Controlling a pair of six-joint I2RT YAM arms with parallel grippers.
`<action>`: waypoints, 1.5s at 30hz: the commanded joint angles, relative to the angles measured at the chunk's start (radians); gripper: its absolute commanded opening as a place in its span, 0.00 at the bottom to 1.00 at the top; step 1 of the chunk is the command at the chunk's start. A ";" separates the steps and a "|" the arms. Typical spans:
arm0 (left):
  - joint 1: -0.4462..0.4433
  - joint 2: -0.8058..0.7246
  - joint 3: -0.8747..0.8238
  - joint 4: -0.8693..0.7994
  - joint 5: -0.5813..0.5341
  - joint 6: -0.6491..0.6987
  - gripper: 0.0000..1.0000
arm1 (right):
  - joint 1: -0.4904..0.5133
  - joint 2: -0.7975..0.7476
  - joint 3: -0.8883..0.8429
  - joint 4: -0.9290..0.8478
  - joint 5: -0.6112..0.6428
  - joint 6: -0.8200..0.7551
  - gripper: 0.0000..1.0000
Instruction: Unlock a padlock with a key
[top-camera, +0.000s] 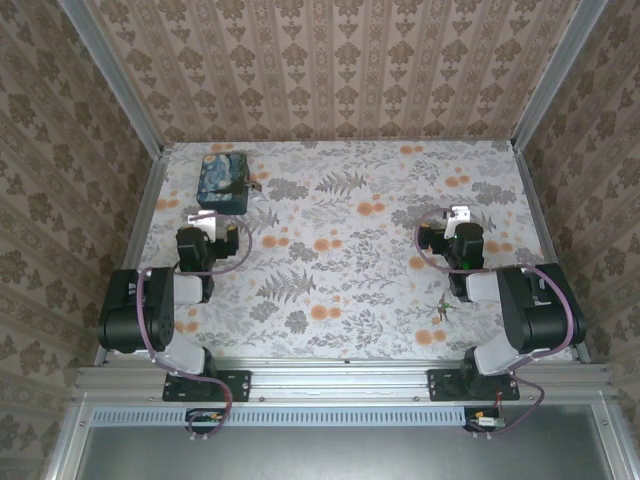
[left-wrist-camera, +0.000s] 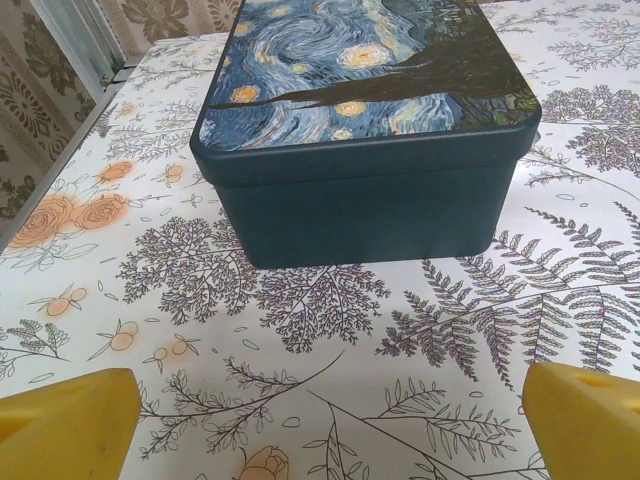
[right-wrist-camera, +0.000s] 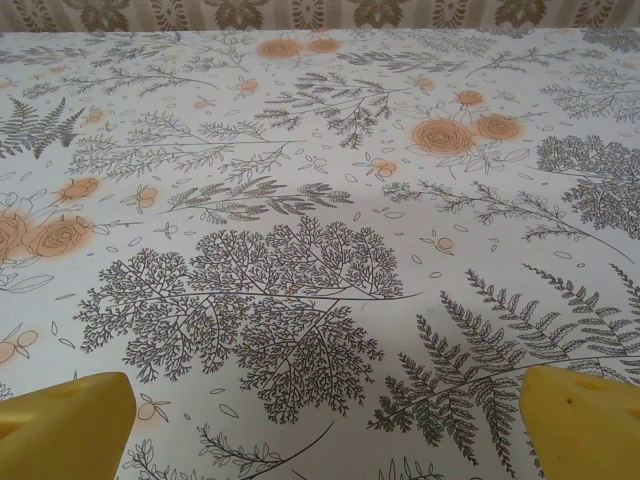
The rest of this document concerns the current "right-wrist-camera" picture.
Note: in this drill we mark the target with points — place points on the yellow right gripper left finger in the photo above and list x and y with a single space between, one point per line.
65 430

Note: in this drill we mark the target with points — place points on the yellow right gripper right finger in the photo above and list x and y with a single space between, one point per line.
585 430

